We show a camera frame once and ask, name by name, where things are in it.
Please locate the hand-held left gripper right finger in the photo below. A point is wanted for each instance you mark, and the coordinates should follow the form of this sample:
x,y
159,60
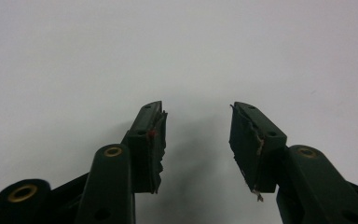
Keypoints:
x,y
248,149

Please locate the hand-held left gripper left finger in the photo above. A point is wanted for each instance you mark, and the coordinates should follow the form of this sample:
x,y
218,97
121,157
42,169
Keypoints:
x,y
144,155

